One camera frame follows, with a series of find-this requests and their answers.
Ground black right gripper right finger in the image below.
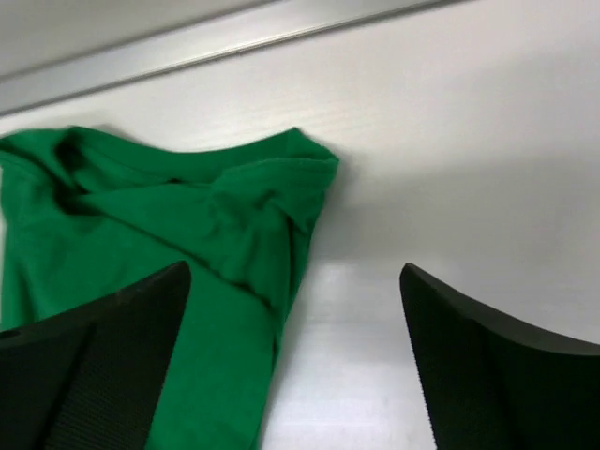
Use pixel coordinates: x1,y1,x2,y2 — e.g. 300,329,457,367
399,263,599,449

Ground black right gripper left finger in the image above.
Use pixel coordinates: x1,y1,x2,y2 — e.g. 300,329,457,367
1,262,191,449

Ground green t shirt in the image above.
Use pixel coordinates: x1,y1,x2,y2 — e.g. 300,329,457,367
1,127,338,449

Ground aluminium table edge rail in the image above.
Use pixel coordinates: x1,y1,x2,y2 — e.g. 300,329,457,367
1,0,449,116

